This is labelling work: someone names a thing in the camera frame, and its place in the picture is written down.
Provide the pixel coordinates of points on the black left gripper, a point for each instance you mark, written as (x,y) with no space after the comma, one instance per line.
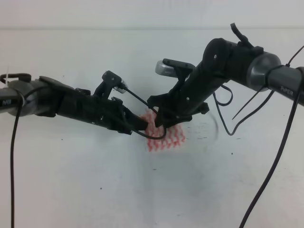
(92,110)

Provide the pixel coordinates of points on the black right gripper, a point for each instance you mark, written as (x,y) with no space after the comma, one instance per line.
(188,96)

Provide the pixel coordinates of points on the pink white wavy-striped towel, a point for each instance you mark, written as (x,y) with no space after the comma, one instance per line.
(173,139)

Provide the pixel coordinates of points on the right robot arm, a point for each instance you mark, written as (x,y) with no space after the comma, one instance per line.
(254,68)

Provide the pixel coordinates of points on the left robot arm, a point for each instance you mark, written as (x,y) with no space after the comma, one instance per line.
(47,97)

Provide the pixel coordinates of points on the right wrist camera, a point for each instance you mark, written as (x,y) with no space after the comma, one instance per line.
(173,68)

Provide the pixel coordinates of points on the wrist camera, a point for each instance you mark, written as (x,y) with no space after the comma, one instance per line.
(113,81)
(173,68)

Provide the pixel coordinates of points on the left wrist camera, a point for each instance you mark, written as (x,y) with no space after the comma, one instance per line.
(113,81)

